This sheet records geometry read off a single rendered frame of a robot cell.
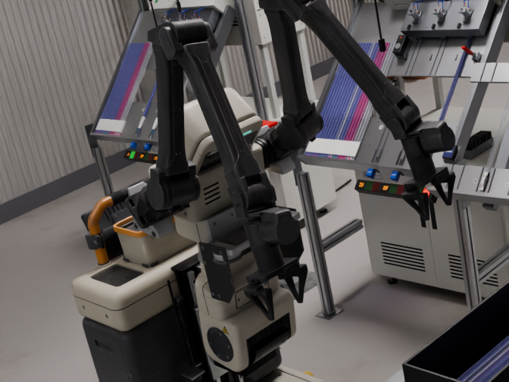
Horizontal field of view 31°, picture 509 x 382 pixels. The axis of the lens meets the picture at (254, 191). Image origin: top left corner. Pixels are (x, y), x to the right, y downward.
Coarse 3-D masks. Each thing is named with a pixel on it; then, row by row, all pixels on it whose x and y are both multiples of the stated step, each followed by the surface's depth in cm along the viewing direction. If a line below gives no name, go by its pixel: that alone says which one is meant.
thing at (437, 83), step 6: (396, 78) 391; (402, 78) 392; (432, 78) 411; (438, 78) 410; (402, 84) 392; (438, 84) 410; (402, 90) 393; (438, 90) 412; (438, 96) 413; (438, 102) 414; (444, 102) 415
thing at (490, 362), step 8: (504, 344) 178; (488, 352) 176; (496, 352) 176; (504, 352) 175; (480, 360) 174; (488, 360) 174; (496, 360) 173; (504, 360) 173; (472, 368) 172; (480, 368) 172; (488, 368) 171; (496, 368) 171; (464, 376) 170; (472, 376) 170; (480, 376) 169; (488, 376) 169
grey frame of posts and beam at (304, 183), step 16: (352, 0) 374; (304, 176) 361; (304, 192) 363; (304, 208) 367; (464, 224) 311; (320, 240) 372; (464, 240) 314; (320, 256) 373; (464, 256) 317; (320, 272) 375; (464, 272) 319; (320, 288) 379
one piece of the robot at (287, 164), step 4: (264, 128) 251; (268, 128) 251; (260, 132) 249; (264, 132) 250; (284, 160) 248; (288, 160) 249; (280, 164) 247; (284, 164) 248; (288, 164) 248; (292, 164) 249; (284, 168) 247; (288, 168) 248; (292, 168) 249; (276, 172) 249; (280, 172) 248; (284, 172) 247
